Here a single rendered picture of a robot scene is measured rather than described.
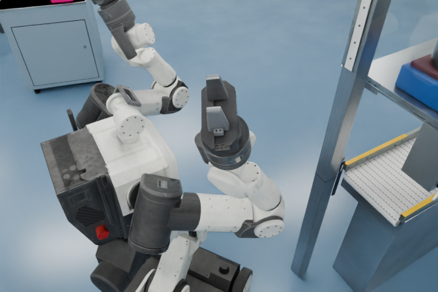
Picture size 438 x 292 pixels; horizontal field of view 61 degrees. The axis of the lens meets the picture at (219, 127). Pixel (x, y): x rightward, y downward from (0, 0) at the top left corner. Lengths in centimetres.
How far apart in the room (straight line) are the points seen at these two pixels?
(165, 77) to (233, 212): 56
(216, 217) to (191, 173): 164
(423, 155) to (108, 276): 98
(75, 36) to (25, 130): 82
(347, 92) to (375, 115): 197
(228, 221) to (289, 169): 171
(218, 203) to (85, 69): 258
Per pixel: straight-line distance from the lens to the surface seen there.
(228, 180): 72
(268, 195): 87
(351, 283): 216
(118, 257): 121
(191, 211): 87
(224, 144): 56
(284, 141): 278
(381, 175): 158
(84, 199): 96
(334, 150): 141
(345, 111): 129
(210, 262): 193
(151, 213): 84
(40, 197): 264
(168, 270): 170
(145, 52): 126
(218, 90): 57
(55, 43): 324
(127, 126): 90
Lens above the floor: 188
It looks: 41 degrees down
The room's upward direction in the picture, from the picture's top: straight up
